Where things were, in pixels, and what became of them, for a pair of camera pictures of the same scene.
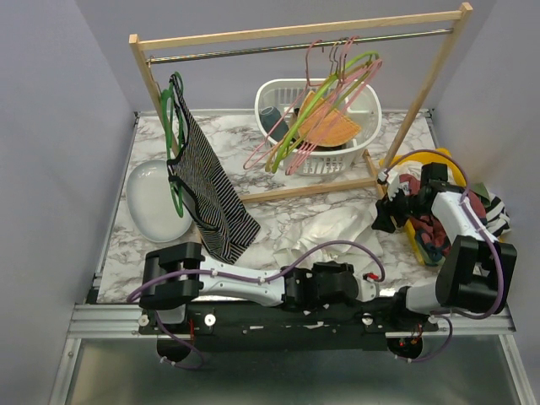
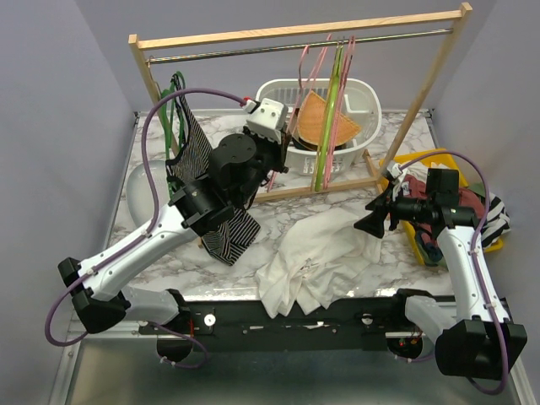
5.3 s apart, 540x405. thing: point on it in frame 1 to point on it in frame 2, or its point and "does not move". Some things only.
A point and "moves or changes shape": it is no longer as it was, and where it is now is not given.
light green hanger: (312, 106) to (329, 118)
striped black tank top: (201, 186) does not move
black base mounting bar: (281, 326) does not move
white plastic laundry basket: (322, 126) does not move
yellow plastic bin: (437, 155) does not move
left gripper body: (321, 270) to (267, 150)
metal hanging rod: (156, 60) does not move
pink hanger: (284, 116) moves or changes shape
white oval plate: (153, 205) does not move
